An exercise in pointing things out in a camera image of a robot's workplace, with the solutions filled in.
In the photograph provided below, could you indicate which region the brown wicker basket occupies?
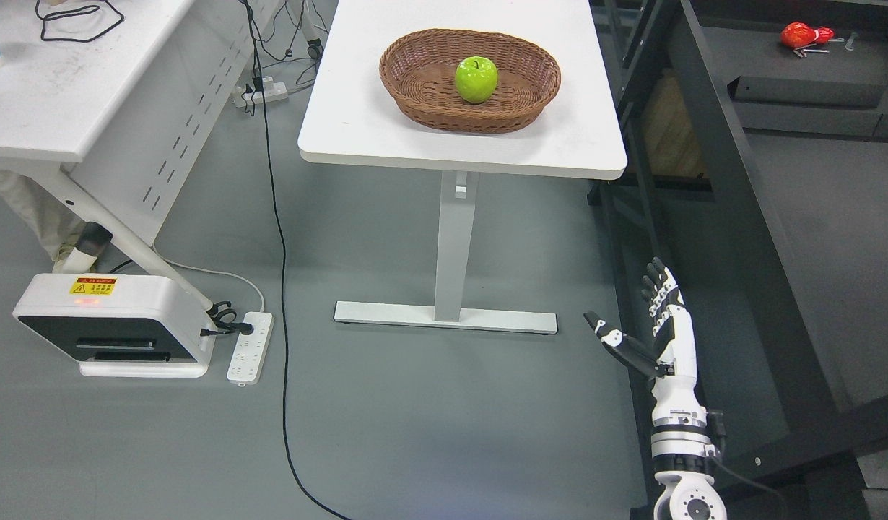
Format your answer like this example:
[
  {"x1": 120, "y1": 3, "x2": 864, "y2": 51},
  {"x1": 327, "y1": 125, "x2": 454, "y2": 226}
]
[{"x1": 379, "y1": 27, "x2": 562, "y2": 133}]

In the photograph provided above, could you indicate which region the white far power strip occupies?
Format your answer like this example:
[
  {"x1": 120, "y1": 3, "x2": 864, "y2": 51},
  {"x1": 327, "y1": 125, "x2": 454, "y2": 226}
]
[{"x1": 232, "y1": 76, "x2": 290, "y2": 109}]

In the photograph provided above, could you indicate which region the white box device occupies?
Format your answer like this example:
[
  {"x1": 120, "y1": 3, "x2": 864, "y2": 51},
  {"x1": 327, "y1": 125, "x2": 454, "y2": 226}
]
[{"x1": 12, "y1": 273, "x2": 215, "y2": 378}]

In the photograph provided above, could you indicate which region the long black floor cable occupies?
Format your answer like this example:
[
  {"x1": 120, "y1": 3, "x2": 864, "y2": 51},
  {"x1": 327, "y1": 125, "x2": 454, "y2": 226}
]
[{"x1": 239, "y1": 0, "x2": 352, "y2": 520}]

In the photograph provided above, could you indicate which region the white standing table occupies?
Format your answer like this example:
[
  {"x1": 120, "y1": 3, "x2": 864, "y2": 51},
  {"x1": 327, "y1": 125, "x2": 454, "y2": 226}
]
[{"x1": 297, "y1": 1, "x2": 627, "y2": 334}]

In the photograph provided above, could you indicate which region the black cable loop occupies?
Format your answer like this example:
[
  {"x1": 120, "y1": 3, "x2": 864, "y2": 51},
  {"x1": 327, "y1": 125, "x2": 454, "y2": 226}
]
[{"x1": 35, "y1": 0, "x2": 125, "y2": 43}]

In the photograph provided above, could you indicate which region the green apple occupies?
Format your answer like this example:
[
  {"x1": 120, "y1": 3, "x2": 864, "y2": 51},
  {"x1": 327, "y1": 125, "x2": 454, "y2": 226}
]
[{"x1": 454, "y1": 56, "x2": 499, "y2": 103}]

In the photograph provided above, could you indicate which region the white folding desk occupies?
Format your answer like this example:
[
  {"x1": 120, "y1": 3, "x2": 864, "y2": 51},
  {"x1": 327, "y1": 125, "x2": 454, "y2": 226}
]
[{"x1": 0, "y1": 1, "x2": 277, "y2": 310}]

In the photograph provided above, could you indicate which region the black metal shelf rack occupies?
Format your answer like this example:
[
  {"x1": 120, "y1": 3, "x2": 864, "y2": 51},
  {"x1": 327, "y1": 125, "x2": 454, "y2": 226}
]
[{"x1": 589, "y1": 1, "x2": 888, "y2": 519}]

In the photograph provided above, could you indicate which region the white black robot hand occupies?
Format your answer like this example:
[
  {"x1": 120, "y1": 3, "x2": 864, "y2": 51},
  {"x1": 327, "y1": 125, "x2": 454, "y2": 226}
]
[{"x1": 583, "y1": 256, "x2": 708, "y2": 427}]

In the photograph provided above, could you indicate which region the white floor power strip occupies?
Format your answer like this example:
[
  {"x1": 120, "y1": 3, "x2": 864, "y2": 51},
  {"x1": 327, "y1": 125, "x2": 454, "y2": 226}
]
[{"x1": 227, "y1": 312, "x2": 274, "y2": 387}]

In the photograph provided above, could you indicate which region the red fruit on shelf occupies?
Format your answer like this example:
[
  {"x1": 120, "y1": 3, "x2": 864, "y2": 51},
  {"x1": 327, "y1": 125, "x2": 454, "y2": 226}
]
[{"x1": 780, "y1": 21, "x2": 835, "y2": 49}]

